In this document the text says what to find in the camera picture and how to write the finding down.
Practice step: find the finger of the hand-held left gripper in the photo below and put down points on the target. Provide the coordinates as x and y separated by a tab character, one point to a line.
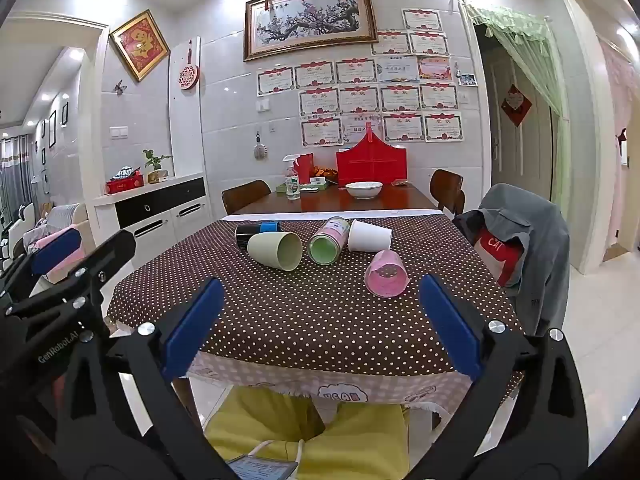
56	254
107	257

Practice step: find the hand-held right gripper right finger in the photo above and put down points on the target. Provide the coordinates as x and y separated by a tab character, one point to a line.
450	330

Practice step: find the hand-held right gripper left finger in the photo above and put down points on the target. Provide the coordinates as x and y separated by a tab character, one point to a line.
194	330

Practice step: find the translucent pink cup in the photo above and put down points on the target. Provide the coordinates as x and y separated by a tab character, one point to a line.
382	272

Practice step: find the pale green cup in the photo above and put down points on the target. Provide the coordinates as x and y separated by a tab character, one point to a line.
262	250

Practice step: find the black cup with blue band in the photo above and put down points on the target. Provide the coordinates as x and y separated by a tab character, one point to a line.
245	235

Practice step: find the white cup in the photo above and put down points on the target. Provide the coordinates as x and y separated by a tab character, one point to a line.
367	235

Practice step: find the pink and green cup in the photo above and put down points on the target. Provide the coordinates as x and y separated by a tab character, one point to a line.
332	232

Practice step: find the pink cloth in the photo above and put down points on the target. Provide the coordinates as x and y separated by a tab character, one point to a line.
70	262

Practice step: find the red tissue box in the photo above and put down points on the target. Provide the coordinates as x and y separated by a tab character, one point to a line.
125	186

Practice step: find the white and black sideboard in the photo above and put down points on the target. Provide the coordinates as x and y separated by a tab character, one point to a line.
160	200

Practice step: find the grey window curtain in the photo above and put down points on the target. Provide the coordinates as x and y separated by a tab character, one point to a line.
14	175

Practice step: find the red garment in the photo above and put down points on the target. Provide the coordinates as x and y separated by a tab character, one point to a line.
492	250

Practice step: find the pink checked cartoon tablecloth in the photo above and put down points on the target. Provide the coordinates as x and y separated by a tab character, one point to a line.
280	377

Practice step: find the brown polka dot tablecloth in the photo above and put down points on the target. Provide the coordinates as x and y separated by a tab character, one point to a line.
300	310

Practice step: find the potted green plant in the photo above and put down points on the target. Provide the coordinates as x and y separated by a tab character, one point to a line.
154	160

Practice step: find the grey jacket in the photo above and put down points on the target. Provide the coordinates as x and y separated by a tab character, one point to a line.
542	240

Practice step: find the person's legs in yellow pants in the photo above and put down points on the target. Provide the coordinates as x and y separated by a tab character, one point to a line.
360	440

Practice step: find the brown wooden chair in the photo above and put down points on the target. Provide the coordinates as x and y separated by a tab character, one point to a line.
446	187
245	195

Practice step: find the smartphone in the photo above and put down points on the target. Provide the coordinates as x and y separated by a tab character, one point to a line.
262	469

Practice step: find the white bowl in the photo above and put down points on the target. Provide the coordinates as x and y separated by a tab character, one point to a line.
364	191

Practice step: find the clear spray bottle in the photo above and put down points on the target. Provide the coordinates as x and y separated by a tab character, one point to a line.
292	185

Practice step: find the wooden dining table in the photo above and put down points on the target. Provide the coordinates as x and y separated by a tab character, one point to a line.
320	202

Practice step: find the white door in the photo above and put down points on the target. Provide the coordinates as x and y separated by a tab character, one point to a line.
515	160

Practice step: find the hanging grey brush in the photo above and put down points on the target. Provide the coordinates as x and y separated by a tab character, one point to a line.
259	151

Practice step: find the red gift bag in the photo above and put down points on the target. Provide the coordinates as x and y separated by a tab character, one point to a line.
372	160

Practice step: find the flat green box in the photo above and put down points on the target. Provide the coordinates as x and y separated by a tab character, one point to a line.
315	187

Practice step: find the round red hanging ornament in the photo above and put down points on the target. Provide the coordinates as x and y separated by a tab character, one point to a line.
189	79

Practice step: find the small red box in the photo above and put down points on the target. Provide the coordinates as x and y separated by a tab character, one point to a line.
303	166

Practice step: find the plate of orange snacks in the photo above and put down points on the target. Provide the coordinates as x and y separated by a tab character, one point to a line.
324	175

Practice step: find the red and gold framed picture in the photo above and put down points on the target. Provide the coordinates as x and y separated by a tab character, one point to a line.
139	44

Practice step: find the red diamond door decoration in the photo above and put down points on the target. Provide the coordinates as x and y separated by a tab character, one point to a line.
516	106

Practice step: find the green lace door curtain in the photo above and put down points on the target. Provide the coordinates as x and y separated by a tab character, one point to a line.
542	60

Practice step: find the framed blossom painting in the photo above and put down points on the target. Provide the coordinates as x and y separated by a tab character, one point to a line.
310	20

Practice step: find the white light switch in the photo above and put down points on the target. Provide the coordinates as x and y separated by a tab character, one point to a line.
119	133

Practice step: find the butterfly wall decoration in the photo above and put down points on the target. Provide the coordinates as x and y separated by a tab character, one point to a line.
120	87

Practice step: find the white wall socket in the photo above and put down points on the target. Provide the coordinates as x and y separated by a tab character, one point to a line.
262	106

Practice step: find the small wall photo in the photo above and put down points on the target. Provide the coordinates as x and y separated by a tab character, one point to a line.
466	79

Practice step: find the group of wall certificates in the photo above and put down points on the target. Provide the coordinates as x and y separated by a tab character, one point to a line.
360	95

